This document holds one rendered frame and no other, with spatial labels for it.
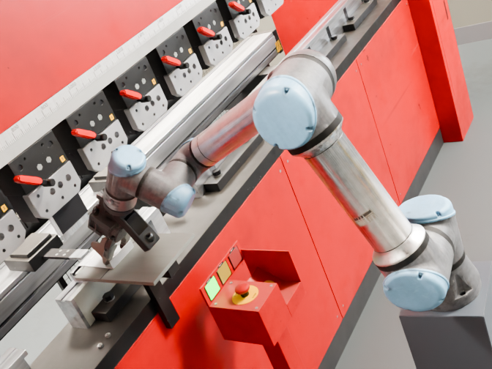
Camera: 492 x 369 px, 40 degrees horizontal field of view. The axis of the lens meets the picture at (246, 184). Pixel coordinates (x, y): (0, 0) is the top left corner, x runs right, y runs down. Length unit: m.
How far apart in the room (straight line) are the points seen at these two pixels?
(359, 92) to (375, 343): 0.99
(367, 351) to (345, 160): 1.49
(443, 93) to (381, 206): 2.36
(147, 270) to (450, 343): 0.70
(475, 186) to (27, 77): 2.25
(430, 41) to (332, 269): 1.41
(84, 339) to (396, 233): 0.84
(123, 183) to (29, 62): 0.39
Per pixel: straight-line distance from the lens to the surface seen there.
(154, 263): 1.61
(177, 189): 1.43
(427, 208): 1.43
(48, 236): 1.94
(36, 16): 1.70
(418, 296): 1.33
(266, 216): 2.15
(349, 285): 2.67
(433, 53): 3.51
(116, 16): 1.87
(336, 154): 1.21
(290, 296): 1.82
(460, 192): 3.31
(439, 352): 1.60
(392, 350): 2.60
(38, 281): 1.97
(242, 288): 1.73
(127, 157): 1.44
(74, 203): 1.74
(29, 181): 1.57
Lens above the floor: 1.79
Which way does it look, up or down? 27 degrees down
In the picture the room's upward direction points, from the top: 23 degrees counter-clockwise
